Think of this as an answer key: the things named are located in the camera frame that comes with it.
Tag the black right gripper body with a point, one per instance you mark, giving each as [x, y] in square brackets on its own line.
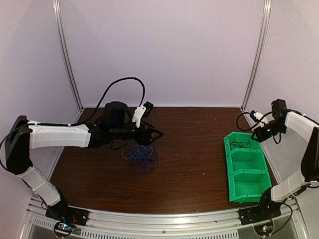
[275, 128]

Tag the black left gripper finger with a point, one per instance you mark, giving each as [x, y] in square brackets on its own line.
[147, 126]
[154, 135]

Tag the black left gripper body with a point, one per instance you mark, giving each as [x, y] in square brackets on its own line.
[118, 132]

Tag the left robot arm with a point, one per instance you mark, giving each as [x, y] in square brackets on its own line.
[27, 135]

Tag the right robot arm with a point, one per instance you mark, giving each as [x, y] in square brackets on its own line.
[285, 159]

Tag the green three-compartment bin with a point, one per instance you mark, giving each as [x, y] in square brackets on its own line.
[247, 170]

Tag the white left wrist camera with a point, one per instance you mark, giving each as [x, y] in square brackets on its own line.
[138, 115]

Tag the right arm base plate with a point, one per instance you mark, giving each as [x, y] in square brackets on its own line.
[261, 216]

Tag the front aluminium rail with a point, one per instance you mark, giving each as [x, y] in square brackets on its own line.
[224, 224]

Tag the right aluminium corner post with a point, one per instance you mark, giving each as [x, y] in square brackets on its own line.
[264, 26]

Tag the aluminium corner post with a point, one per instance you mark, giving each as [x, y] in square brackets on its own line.
[264, 26]
[65, 53]

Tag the left aluminium corner post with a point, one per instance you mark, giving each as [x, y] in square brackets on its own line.
[65, 53]

